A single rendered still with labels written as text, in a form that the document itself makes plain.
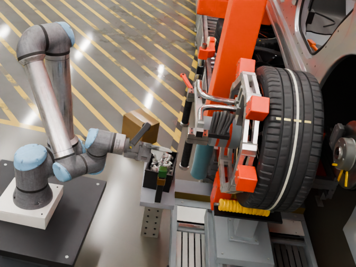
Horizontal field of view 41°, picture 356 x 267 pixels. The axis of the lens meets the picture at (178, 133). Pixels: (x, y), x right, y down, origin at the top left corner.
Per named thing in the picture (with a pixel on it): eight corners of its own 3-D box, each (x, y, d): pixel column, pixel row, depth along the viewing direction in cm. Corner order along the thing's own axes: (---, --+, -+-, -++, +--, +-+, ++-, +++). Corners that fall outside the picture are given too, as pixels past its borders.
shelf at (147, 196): (173, 210, 236) (174, 205, 235) (139, 205, 235) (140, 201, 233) (175, 157, 272) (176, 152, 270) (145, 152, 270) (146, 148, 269)
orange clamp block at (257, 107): (263, 121, 196) (269, 113, 188) (244, 118, 195) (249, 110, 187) (263, 106, 198) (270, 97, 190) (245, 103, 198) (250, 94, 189)
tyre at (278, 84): (276, 111, 268) (275, 227, 241) (234, 105, 266) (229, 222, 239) (323, 44, 208) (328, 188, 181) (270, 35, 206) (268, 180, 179)
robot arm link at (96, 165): (75, 166, 215) (78, 147, 208) (97, 159, 222) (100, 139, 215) (86, 180, 211) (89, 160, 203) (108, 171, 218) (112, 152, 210)
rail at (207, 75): (216, 178, 301) (224, 150, 289) (202, 176, 301) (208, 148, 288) (205, 26, 504) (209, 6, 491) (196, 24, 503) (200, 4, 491)
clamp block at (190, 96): (204, 104, 230) (206, 94, 227) (186, 101, 229) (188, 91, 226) (204, 98, 234) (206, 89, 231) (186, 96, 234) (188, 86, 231)
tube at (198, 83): (238, 109, 216) (243, 88, 210) (195, 103, 214) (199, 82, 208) (234, 89, 230) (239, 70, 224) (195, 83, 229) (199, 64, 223)
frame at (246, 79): (236, 218, 216) (267, 118, 185) (221, 216, 215) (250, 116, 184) (228, 147, 260) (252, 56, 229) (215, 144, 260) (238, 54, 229)
